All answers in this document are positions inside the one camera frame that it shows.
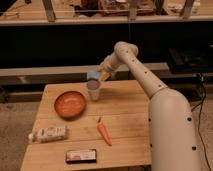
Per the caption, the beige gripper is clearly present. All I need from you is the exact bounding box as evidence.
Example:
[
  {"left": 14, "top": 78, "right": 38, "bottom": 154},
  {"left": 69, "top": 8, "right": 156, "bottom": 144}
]
[{"left": 98, "top": 54, "right": 119, "bottom": 82}]

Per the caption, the white sponge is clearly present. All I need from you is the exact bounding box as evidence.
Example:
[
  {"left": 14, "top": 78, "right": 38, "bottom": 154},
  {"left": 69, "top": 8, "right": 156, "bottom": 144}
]
[{"left": 87, "top": 71, "right": 101, "bottom": 80}]

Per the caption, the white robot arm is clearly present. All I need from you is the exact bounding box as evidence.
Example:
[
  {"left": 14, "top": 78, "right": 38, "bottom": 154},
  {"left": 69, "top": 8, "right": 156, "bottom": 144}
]
[{"left": 99, "top": 41, "right": 202, "bottom": 171}]

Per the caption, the ceramic cup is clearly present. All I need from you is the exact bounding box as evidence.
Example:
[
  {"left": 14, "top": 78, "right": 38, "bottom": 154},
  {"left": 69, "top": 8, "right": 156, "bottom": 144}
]
[{"left": 86, "top": 80, "right": 100, "bottom": 101}]

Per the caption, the wooden table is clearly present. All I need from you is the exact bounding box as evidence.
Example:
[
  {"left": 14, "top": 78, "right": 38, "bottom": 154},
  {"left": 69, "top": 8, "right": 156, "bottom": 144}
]
[{"left": 21, "top": 80, "right": 151, "bottom": 171}]

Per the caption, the orange wooden bowl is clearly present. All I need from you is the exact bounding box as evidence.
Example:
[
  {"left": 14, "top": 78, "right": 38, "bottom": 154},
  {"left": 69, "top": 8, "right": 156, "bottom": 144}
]
[{"left": 54, "top": 91, "right": 86, "bottom": 119}]

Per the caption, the orange carrot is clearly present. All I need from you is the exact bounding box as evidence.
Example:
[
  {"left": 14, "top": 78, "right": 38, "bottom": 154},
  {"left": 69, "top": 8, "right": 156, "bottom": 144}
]
[{"left": 97, "top": 119, "right": 112, "bottom": 146}]

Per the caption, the grey metal shelf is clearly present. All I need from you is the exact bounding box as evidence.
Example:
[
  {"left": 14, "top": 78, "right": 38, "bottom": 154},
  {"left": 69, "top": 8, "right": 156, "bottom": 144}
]
[{"left": 0, "top": 63, "right": 170, "bottom": 85}]

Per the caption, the white plastic bottle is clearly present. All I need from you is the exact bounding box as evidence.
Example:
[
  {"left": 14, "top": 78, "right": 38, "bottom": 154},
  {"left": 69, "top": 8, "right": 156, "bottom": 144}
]
[{"left": 28, "top": 126, "right": 68, "bottom": 143}]

